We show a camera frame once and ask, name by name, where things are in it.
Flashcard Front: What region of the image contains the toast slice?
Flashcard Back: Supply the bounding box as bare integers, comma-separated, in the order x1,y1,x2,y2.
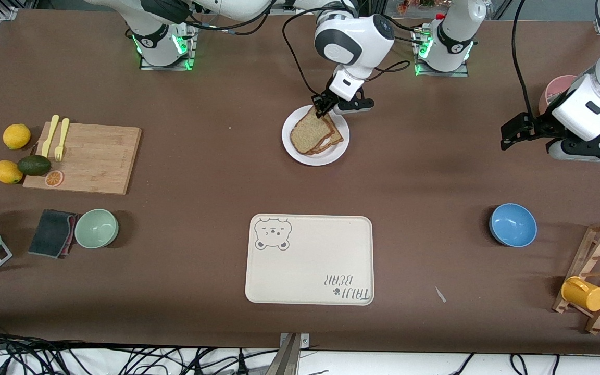
305,114,344,156

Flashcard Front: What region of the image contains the plain brown bread slice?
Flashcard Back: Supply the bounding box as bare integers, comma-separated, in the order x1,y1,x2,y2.
290,108,335,155

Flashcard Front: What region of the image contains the white round plate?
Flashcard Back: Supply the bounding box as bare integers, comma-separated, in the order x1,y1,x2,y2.
281,105,351,167

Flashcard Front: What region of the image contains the pink bowl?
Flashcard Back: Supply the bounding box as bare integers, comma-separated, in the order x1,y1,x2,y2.
539,75,579,118

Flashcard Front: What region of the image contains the blue bowl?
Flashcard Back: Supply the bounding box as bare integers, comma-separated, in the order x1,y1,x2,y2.
489,203,538,247

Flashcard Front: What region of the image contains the cream bear print tray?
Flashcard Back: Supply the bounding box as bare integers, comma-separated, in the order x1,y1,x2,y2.
245,214,374,306

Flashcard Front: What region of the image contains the yellow mug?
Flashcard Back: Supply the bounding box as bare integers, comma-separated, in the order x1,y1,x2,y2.
561,276,600,312

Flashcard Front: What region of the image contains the wooden cutting board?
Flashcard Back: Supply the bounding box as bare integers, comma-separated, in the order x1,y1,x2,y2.
22,122,142,196

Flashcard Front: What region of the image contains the pale green bowl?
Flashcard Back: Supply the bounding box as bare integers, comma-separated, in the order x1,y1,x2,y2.
74,209,119,249

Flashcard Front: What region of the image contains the yellow plastic fork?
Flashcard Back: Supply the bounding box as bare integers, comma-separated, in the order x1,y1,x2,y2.
54,118,70,161

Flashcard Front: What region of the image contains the yellow plastic knife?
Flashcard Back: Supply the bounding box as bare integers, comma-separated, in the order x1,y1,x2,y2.
41,115,60,158

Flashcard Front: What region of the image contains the dark green avocado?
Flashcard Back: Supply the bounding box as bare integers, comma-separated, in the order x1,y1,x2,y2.
17,155,52,177

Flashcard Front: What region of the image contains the dark grey folded cloth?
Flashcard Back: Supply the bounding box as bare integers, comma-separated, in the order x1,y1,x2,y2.
28,209,79,259

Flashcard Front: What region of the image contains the yellow lemon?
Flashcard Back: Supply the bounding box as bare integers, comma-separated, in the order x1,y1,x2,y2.
0,160,23,184
3,123,31,151

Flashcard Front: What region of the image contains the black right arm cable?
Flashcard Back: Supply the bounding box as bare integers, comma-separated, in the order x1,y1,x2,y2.
282,8,411,101

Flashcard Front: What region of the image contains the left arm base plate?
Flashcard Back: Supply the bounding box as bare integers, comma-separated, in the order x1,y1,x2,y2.
412,26,470,78

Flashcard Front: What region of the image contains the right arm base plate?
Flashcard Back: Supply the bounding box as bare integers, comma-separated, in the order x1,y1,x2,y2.
140,21,199,71

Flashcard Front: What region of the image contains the metal table edge bracket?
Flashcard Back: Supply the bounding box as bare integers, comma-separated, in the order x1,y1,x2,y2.
278,332,310,375

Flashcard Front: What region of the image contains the black floor cable bundle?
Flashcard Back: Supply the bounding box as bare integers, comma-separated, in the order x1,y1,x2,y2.
0,333,280,375

